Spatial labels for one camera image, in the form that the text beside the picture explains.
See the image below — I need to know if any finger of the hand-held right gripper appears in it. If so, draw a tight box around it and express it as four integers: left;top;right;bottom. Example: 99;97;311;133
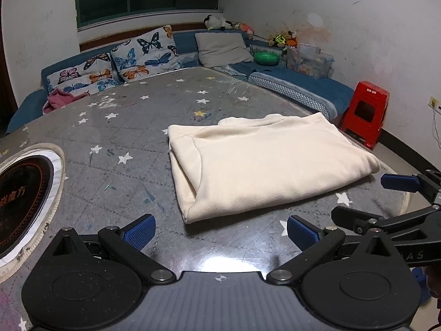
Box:
381;170;441;207
331;204;441;244

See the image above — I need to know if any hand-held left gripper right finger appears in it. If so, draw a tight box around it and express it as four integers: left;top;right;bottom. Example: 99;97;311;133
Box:
267;215;410;285

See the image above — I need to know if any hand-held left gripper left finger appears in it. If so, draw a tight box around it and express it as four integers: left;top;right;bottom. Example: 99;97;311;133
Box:
52;214;177;284

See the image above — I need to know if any cream sweatshirt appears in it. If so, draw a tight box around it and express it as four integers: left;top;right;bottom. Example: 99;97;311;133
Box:
168;112;380;225

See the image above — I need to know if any red plastic stool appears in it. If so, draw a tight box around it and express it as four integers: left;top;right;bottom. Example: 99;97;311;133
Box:
339;81;391;150

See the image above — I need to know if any grey star print tablecloth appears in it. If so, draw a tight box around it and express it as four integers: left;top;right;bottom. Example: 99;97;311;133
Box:
0;66;410;331

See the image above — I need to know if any round black induction cooker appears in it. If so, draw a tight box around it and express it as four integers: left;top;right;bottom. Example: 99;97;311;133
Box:
0;146;66;269

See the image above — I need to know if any blue patterned sofa cover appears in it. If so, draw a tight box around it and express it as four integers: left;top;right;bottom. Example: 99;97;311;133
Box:
214;63;355;121

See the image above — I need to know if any clear plastic storage box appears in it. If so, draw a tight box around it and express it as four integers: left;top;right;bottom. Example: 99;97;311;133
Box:
286;43;335;80

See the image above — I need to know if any pink cloth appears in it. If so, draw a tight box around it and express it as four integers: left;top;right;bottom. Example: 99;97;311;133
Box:
43;88;90;114

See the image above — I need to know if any wide butterfly print pillow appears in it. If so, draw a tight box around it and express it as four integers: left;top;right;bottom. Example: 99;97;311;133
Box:
46;52;121;95

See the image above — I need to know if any square butterfly print pillow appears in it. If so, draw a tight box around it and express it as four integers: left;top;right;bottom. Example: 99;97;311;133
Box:
111;25;183;83

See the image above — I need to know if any green plastic bowl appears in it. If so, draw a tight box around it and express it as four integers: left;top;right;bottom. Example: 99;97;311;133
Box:
253;52;280;66

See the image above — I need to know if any blue corner sofa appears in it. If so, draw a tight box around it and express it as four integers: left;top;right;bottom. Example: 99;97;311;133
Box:
6;29;355;135

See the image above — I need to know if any plain grey pillow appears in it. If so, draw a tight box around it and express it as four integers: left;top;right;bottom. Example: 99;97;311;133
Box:
195;33;254;68

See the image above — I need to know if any panda plush toy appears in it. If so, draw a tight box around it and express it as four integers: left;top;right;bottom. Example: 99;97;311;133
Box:
204;14;235;31

